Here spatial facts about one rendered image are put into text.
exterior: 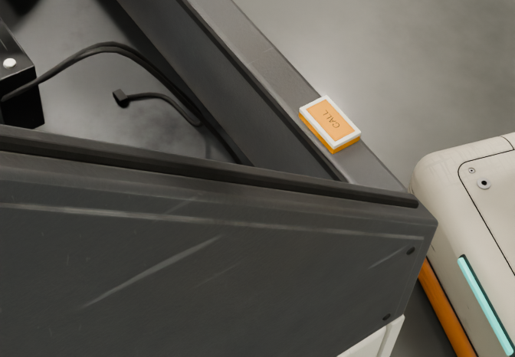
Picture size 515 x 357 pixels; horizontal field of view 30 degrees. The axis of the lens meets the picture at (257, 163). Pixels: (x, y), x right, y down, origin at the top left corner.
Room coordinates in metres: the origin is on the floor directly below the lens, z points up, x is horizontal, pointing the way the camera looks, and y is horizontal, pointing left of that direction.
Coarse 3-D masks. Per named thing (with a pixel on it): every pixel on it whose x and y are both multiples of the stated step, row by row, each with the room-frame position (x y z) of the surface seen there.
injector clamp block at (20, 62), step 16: (0, 32) 0.58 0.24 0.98; (0, 48) 0.56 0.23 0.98; (16, 48) 0.56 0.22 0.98; (0, 64) 0.54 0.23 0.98; (16, 64) 0.54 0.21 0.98; (32, 64) 0.54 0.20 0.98; (0, 80) 0.52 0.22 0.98; (16, 80) 0.53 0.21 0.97; (0, 96) 0.52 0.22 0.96; (32, 96) 0.54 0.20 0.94; (0, 112) 0.52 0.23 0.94; (16, 112) 0.53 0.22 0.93; (32, 112) 0.54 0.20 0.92; (32, 128) 0.53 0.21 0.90
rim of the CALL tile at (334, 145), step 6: (324, 96) 0.56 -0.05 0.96; (312, 102) 0.55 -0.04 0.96; (318, 102) 0.55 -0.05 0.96; (330, 102) 0.55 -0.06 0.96; (300, 108) 0.54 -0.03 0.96; (306, 108) 0.54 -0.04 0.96; (336, 108) 0.55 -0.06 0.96; (306, 114) 0.54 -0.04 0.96; (342, 114) 0.54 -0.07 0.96; (312, 120) 0.53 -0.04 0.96; (348, 120) 0.54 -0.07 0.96; (318, 126) 0.52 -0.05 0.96; (354, 126) 0.53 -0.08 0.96; (318, 132) 0.52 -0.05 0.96; (324, 132) 0.52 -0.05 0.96; (354, 132) 0.52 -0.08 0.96; (360, 132) 0.52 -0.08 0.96; (324, 138) 0.51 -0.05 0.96; (330, 138) 0.51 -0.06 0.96; (342, 138) 0.51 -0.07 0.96; (348, 138) 0.52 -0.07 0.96; (354, 138) 0.52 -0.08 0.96; (330, 144) 0.51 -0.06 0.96; (336, 144) 0.51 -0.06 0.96; (342, 144) 0.51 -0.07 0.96
